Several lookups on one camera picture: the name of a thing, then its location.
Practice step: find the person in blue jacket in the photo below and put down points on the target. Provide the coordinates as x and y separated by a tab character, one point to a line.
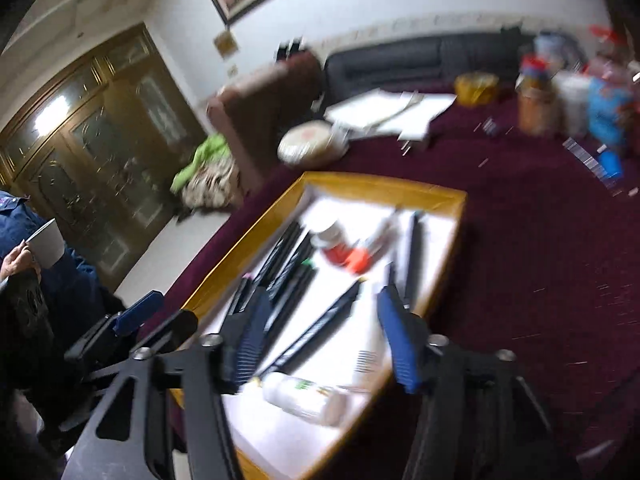
35	340

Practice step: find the bundle of black markers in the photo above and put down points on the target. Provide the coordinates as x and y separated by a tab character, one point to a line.
280	275

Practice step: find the yellow edged white tray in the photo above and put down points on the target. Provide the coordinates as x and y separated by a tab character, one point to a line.
435	240

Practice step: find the black leather sofa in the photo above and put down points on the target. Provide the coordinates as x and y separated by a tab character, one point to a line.
400	65

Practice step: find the yellow packet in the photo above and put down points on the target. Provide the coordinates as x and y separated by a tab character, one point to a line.
477	89

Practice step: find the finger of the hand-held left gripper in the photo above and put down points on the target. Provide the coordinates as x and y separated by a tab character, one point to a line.
170	330
139	311

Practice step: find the patterned blanket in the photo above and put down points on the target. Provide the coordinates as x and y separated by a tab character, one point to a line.
210	187

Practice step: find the white power adapter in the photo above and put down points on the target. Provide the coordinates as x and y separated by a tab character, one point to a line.
414	142

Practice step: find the yellow wall sticker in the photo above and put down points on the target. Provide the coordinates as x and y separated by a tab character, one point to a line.
226	42

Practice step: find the blue lidded jar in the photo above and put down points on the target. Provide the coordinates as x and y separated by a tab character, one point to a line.
552	47

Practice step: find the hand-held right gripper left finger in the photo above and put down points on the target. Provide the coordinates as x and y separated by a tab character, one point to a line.
247	337

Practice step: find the small white plastic bottle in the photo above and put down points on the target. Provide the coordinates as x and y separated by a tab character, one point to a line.
305	400

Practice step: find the white paper stack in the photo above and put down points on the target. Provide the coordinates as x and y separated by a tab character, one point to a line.
390	107

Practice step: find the wrapped round white cakes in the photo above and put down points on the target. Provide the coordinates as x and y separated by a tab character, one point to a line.
310	142

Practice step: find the brown armchair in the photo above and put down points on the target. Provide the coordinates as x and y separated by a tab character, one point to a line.
260	110

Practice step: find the green cloth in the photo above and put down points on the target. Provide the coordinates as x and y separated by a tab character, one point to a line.
200	157

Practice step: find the strip of staples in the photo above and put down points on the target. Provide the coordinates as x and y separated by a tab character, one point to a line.
582	155

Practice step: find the small blue box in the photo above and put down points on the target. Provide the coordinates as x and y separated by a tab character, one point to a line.
611	166

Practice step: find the white lidded jar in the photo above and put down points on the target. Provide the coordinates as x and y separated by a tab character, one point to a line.
331	237

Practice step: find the red lidded clear jar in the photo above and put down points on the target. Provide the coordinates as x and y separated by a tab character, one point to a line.
607	52

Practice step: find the jar with brown contents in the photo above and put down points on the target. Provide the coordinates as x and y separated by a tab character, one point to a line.
537	102

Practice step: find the black marker pen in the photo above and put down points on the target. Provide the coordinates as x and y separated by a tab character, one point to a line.
320	330
415	255

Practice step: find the orange-capped white marker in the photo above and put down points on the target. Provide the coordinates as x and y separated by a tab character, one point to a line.
361	259

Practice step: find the white tube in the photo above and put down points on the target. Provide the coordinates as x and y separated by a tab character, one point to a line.
372	355

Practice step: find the white plastic container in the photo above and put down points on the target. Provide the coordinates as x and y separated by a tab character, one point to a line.
572	105

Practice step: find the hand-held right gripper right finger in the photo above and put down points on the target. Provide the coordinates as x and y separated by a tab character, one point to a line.
397	342

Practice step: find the grey cup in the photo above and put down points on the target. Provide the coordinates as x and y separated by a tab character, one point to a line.
47	244

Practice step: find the wooden double door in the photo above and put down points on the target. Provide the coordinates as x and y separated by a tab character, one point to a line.
100	160

